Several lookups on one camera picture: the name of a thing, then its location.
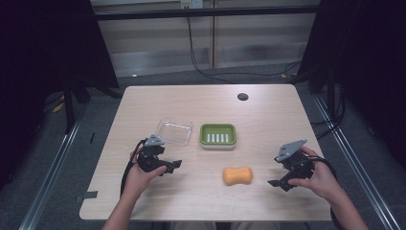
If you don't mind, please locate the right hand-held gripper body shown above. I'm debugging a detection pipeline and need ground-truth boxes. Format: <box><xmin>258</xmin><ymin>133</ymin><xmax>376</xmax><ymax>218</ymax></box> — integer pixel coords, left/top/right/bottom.
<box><xmin>275</xmin><ymin>138</ymin><xmax>316</xmax><ymax>182</ymax></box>

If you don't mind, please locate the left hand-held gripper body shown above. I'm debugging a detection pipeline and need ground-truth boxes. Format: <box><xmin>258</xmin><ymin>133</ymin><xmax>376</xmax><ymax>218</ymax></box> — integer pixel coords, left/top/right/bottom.
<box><xmin>137</xmin><ymin>133</ymin><xmax>169</xmax><ymax>173</ymax></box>

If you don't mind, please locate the person's left hand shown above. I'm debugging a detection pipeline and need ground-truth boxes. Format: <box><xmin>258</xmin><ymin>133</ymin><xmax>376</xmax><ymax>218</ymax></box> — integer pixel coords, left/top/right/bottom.
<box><xmin>123</xmin><ymin>149</ymin><xmax>169</xmax><ymax>203</ymax></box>

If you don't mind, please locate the person's right hand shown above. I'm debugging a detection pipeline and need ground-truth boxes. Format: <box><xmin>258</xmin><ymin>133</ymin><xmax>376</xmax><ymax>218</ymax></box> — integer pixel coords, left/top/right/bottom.
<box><xmin>287</xmin><ymin>146</ymin><xmax>347</xmax><ymax>206</ymax></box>

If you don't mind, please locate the clear plastic container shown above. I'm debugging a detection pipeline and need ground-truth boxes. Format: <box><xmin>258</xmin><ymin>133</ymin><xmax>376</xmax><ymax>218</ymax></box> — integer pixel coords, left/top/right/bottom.
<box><xmin>154</xmin><ymin>117</ymin><xmax>194</xmax><ymax>147</ymax></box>

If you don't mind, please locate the green soap dish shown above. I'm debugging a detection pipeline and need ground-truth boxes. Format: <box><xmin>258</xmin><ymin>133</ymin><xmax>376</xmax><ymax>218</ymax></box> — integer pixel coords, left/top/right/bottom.
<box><xmin>199</xmin><ymin>123</ymin><xmax>237</xmax><ymax>150</ymax></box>

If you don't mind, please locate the grey tape strip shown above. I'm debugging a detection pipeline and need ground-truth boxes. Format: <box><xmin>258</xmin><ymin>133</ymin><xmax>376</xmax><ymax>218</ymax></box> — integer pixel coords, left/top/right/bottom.
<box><xmin>74</xmin><ymin>190</ymin><xmax>100</xmax><ymax>203</ymax></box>

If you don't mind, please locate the black metal stand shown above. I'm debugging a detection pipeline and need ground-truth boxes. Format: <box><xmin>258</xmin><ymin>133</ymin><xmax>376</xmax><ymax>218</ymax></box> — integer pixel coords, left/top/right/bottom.
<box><xmin>62</xmin><ymin>76</ymin><xmax>92</xmax><ymax>135</ymax></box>

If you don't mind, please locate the black curtain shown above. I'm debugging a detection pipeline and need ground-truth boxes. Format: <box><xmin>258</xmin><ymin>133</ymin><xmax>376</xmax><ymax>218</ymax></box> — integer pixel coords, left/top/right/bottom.
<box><xmin>0</xmin><ymin>0</ymin><xmax>121</xmax><ymax>193</ymax></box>
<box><xmin>295</xmin><ymin>0</ymin><xmax>406</xmax><ymax>171</ymax></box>

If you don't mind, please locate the black horizontal bar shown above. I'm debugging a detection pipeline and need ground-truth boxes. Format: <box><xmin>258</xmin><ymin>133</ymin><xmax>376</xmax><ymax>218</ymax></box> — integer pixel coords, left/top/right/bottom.
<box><xmin>94</xmin><ymin>5</ymin><xmax>320</xmax><ymax>22</ymax></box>

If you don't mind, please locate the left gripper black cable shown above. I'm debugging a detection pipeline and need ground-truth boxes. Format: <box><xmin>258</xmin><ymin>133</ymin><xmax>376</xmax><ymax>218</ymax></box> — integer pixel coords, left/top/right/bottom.
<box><xmin>120</xmin><ymin>139</ymin><xmax>147</xmax><ymax>198</ymax></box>

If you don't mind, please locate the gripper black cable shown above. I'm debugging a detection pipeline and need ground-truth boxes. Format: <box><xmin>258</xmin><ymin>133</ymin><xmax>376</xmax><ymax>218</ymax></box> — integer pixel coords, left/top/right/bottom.
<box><xmin>303</xmin><ymin>153</ymin><xmax>345</xmax><ymax>230</ymax></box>
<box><xmin>120</xmin><ymin>139</ymin><xmax>147</xmax><ymax>198</ymax></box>

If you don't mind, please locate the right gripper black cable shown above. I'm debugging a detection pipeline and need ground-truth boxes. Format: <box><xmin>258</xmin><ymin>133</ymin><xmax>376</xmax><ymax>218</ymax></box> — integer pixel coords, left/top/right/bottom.
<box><xmin>303</xmin><ymin>153</ymin><xmax>345</xmax><ymax>230</ymax></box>

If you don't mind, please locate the black floor cable bundle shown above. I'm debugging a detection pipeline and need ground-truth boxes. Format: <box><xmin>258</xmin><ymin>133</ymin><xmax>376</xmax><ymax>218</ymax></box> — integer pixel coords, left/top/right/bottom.
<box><xmin>309</xmin><ymin>89</ymin><xmax>348</xmax><ymax>141</ymax></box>

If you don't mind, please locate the metal floor rail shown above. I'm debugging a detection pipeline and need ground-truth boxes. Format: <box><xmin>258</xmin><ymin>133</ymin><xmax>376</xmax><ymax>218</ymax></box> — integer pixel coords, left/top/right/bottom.
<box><xmin>312</xmin><ymin>95</ymin><xmax>403</xmax><ymax>230</ymax></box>
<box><xmin>18</xmin><ymin>104</ymin><xmax>89</xmax><ymax>230</ymax></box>

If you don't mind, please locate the black hanging wall cable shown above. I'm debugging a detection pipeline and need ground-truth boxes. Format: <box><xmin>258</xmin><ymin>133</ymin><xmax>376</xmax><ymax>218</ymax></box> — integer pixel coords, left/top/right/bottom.
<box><xmin>186</xmin><ymin>15</ymin><xmax>303</xmax><ymax>84</ymax></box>

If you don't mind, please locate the white wall socket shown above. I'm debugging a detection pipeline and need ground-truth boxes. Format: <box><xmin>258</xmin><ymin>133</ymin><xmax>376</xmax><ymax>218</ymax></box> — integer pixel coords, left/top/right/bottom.
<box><xmin>180</xmin><ymin>0</ymin><xmax>204</xmax><ymax>10</ymax></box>

